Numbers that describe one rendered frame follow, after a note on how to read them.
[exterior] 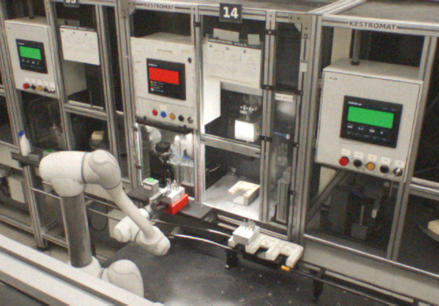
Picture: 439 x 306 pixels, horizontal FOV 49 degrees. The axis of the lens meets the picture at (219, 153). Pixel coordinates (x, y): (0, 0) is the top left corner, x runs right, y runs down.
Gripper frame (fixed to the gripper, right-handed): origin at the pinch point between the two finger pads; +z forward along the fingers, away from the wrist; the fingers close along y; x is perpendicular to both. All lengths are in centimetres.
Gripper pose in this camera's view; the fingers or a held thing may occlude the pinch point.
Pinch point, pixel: (167, 197)
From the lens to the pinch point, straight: 277.1
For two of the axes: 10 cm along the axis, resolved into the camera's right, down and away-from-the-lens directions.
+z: 5.1, -4.0, 7.6
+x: -8.6, -2.2, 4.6
